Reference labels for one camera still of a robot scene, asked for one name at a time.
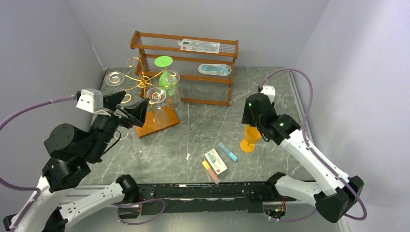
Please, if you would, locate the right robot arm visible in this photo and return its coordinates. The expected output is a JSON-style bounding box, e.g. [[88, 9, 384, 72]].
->
[[242, 92, 367, 223]]

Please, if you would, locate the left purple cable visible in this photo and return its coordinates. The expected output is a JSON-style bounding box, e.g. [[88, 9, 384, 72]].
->
[[0, 94, 77, 232]]

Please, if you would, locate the black base frame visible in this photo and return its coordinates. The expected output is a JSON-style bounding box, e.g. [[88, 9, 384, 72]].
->
[[119, 172, 285, 215]]

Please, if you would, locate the yellow pink marker pen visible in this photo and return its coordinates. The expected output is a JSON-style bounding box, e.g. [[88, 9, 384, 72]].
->
[[202, 160, 220, 185]]

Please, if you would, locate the orange plastic goblet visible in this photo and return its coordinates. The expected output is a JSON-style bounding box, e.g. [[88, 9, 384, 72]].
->
[[240, 125, 262, 153]]

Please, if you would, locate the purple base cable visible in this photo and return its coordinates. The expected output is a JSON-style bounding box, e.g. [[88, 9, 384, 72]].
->
[[117, 198, 167, 225]]

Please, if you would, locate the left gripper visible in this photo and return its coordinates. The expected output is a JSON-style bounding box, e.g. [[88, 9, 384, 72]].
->
[[88, 90, 151, 160]]

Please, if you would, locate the clear champagne flute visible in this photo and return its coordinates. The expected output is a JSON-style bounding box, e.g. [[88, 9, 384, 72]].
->
[[147, 87, 168, 128]]

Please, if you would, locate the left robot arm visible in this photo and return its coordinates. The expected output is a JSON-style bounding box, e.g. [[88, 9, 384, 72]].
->
[[3, 89, 149, 232]]

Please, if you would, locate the gold wire wine glass rack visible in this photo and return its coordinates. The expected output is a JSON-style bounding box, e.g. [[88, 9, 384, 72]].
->
[[125, 57, 180, 138]]

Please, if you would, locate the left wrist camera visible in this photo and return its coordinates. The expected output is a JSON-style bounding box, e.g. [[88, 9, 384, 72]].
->
[[76, 88, 109, 116]]

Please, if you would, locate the packaged item top shelf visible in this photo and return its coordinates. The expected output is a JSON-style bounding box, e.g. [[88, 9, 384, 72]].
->
[[177, 39, 220, 54]]

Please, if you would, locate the blue packaged item lower shelf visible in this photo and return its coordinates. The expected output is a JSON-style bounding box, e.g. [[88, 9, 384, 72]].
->
[[198, 64, 233, 76]]

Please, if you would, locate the wooden two-tier shelf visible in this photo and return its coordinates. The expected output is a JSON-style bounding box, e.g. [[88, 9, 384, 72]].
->
[[130, 31, 239, 106]]

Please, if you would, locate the small white teal box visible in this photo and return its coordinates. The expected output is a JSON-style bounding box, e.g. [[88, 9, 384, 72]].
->
[[204, 148, 228, 175]]

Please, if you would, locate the green plastic goblet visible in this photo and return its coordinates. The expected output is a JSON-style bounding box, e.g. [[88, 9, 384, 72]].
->
[[154, 56, 179, 90]]

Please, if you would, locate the clear wine glass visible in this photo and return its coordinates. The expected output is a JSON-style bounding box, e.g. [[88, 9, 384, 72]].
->
[[160, 70, 182, 109], [114, 127, 143, 160], [104, 71, 125, 87]]

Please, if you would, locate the blue marker pen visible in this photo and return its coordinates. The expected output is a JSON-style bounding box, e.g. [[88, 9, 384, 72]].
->
[[218, 142, 238, 162]]

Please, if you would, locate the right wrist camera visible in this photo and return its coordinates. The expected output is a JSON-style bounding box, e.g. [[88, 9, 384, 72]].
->
[[260, 85, 276, 104]]

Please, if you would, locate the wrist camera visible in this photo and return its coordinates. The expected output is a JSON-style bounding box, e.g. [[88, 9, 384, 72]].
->
[[260, 85, 276, 104], [76, 88, 109, 116]]

